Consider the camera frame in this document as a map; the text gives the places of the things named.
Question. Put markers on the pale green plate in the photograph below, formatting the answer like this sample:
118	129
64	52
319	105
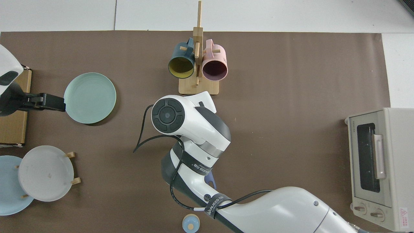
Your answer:
90	98

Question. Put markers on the dark teal cup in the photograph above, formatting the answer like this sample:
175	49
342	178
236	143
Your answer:
181	66

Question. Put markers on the light blue plate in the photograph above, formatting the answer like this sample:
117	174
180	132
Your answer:
8	187

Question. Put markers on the grey plate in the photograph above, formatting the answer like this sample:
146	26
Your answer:
45	173

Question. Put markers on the brown table cloth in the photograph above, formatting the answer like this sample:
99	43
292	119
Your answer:
291	145

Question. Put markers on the small blue round thing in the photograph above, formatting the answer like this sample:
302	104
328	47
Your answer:
190	223

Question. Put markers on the pale toaster oven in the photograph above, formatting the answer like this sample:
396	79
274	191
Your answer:
396	181

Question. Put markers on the wooden plate rack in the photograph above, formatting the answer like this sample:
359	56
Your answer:
70	155

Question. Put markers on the wooden cup stand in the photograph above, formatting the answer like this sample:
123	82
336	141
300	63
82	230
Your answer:
199	87

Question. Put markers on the pink ribbed cup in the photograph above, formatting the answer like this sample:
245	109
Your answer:
215	69

